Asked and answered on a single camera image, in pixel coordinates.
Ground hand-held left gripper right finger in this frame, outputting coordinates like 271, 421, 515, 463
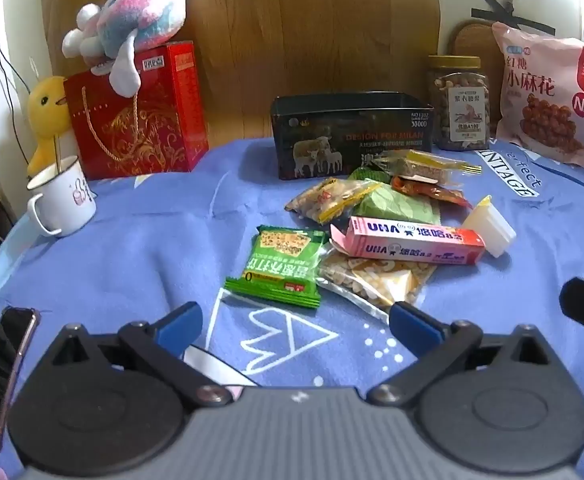
366, 301, 573, 408

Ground woven rattan board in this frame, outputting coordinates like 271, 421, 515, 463
452, 20, 502, 128

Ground red gift box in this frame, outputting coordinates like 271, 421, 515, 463
63, 40, 210, 182

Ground long pink carton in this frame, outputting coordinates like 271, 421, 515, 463
329, 216, 487, 266

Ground clear nut jar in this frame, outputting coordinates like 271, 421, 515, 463
427, 55, 490, 152

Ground green leaf-print packet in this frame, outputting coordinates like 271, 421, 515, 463
347, 167, 442, 227

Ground white plastic container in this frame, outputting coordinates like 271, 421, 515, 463
462, 195, 517, 259

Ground clear nut packet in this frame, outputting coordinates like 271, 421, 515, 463
317, 247, 438, 324

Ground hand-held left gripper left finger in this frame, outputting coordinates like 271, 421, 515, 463
22, 301, 234, 408

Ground yellow duck plush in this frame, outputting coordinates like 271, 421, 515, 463
26, 76, 80, 177

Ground white enamel mug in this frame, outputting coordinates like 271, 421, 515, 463
26, 155, 98, 238

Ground smartphone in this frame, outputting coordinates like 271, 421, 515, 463
0, 307, 41, 456

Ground clear cereal bar packet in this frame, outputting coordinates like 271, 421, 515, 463
374, 150, 485, 185

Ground green cracker packet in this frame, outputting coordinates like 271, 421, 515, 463
223, 225, 331, 311

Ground crossed black tape strips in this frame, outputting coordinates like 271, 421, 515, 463
472, 0, 556, 34

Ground black tin box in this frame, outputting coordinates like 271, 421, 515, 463
271, 91, 435, 181

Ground wood grain board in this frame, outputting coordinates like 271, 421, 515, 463
39, 0, 455, 161

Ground orange snack packet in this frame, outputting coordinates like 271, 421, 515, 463
389, 175, 473, 210

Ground yellow clear snack packet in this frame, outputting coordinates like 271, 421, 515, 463
284, 177, 385, 226

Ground pink blue plush toy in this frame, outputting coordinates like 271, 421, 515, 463
62, 0, 197, 97

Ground large pink snack bag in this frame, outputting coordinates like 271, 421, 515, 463
492, 21, 584, 171

